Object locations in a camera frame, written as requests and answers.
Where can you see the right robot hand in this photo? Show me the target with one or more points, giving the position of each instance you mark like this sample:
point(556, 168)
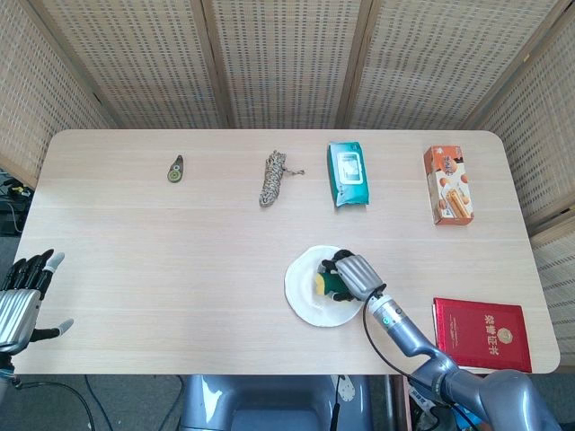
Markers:
point(355, 275)

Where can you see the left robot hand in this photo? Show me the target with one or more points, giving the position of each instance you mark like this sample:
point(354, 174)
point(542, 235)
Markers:
point(20, 305)

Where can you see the green yellow sponge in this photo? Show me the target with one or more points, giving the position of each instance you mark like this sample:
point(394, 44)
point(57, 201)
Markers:
point(328, 284)

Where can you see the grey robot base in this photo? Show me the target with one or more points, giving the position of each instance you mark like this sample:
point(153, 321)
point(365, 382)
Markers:
point(269, 401)

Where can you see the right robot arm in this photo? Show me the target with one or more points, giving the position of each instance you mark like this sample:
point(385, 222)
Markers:
point(431, 354)

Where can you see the white plate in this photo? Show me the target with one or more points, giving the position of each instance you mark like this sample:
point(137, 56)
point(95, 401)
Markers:
point(310, 292)

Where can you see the teal wet wipes pack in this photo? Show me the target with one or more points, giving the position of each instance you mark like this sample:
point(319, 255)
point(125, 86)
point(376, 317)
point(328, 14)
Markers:
point(348, 174)

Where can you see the orange biscuit box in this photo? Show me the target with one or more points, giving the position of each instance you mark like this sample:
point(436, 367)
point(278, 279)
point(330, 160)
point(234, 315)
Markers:
point(448, 184)

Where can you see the red certificate book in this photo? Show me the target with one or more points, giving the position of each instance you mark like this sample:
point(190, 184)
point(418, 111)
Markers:
point(483, 332)

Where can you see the green correction tape dispenser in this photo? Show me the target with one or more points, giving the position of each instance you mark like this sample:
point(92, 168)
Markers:
point(175, 171)

